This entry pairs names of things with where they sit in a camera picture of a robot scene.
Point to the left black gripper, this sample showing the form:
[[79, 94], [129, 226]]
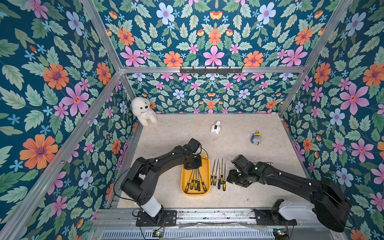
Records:
[[198, 164]]

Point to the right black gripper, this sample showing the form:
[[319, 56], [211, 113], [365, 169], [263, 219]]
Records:
[[237, 180]]

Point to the file tool nine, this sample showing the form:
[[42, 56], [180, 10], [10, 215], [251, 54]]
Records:
[[192, 180]]

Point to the file tool eight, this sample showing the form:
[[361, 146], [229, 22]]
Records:
[[196, 180]]

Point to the file tool five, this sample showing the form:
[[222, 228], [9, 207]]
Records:
[[224, 179]]

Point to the yellow plastic storage tray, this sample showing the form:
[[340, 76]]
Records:
[[205, 172]]

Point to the file tool six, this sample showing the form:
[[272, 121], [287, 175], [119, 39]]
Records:
[[199, 185]]

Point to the file tool seven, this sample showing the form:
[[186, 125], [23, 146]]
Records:
[[202, 181]]

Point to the file tool four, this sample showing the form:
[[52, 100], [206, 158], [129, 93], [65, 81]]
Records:
[[221, 182]]

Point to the file tool three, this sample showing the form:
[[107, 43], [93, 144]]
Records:
[[219, 178]]

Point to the file tool one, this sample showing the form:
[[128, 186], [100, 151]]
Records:
[[212, 173]]

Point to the file tool two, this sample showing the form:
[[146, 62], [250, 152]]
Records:
[[215, 176]]

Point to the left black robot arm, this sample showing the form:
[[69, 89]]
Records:
[[142, 177]]

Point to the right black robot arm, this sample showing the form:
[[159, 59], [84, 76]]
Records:
[[331, 206]]

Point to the small white toy figure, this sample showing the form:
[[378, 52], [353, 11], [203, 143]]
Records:
[[216, 128]]

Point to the white plush bear toy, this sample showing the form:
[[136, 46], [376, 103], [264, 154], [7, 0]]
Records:
[[141, 108]]

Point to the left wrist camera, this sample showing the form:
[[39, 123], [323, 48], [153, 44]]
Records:
[[193, 145]]

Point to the blue yellow keychain toy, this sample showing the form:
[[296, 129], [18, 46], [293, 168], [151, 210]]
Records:
[[256, 138]]

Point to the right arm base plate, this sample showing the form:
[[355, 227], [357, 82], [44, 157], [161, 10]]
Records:
[[269, 217]]

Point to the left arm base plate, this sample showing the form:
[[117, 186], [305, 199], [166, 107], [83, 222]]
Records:
[[165, 218]]

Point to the black wall hook rail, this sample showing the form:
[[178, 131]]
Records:
[[210, 70]]

